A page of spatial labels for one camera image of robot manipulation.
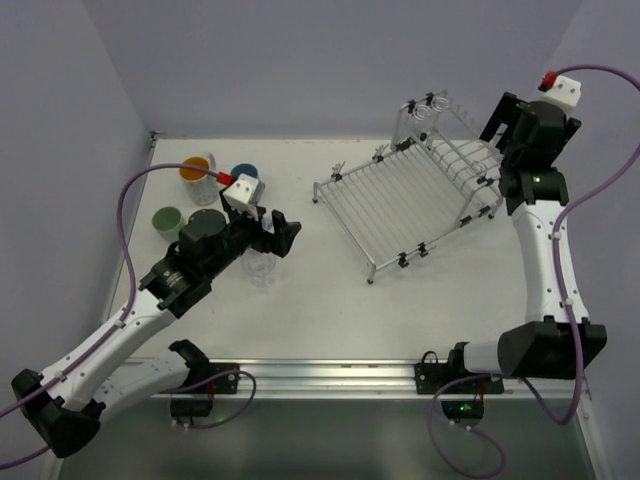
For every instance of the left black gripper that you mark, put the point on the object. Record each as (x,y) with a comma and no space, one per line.
(265,238)

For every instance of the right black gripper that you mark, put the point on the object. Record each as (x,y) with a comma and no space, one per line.
(507,122)

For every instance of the clear glass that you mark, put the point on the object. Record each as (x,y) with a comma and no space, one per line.
(260,268)

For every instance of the light blue plastic cup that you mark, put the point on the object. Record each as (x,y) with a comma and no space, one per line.
(247,169)

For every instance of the white patterned ceramic mug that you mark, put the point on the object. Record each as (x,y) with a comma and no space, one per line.
(201,188)

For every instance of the light green plastic cup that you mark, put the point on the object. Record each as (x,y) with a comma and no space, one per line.
(167,222)

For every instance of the grey ceramic mug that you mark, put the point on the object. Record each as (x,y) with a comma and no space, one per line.
(267,223)

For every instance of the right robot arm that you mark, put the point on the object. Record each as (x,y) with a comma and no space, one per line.
(557,340)

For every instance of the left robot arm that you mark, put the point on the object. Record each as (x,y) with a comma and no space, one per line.
(68,401)

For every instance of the left black controller box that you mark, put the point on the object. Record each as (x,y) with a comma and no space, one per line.
(187,410)

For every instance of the black controller box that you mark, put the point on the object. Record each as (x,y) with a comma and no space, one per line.
(187,410)
(468,412)

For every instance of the right black controller box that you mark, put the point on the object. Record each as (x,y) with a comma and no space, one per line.
(468,412)

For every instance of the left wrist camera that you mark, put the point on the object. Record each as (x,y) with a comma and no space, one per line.
(244,194)

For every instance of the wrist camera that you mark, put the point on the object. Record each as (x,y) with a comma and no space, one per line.
(244,194)
(559,90)

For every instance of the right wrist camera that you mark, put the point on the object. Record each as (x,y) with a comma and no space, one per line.
(559,90)

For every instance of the metal wire dish rack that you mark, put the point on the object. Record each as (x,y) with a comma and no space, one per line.
(431,179)

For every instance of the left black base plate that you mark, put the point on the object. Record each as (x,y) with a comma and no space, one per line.
(226,378)

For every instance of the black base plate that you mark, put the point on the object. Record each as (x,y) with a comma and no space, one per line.
(226,378)
(431,374)

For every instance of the aluminium mounting rail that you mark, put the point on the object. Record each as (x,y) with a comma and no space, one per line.
(320,377)

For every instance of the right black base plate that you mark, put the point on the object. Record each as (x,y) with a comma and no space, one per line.
(431,374)

